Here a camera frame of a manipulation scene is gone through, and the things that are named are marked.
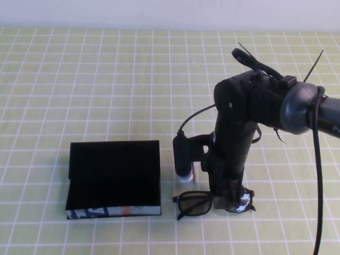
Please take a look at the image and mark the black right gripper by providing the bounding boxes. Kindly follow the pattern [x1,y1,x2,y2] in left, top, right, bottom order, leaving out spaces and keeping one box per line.
[208,127,256,210]

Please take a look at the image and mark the black-framed glasses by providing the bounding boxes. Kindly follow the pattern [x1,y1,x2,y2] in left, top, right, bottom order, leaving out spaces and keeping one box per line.
[172,187,256,221]

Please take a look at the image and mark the black glasses case blue print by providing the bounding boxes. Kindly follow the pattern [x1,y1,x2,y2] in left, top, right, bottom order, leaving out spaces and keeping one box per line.
[65,140,162,220]

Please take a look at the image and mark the black zip tie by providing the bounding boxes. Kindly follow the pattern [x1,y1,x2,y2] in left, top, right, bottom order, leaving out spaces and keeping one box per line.
[273,126,288,146]
[237,41,252,55]
[303,49,325,83]

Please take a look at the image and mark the green white-grid tablecloth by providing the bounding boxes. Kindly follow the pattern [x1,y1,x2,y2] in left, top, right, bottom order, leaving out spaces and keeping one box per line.
[0,26,340,255]

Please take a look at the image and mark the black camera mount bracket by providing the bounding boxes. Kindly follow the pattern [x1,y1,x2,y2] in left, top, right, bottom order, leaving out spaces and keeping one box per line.
[185,134,214,172]

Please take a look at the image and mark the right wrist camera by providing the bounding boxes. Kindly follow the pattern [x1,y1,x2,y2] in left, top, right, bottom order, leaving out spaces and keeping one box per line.
[172,131,193,184]

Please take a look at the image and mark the thin black camera cable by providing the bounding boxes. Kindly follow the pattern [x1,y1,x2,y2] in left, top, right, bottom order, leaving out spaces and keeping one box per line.
[177,103,216,135]

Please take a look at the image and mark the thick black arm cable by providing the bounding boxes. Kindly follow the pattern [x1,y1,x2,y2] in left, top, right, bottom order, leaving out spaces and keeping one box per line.
[231,47,327,255]

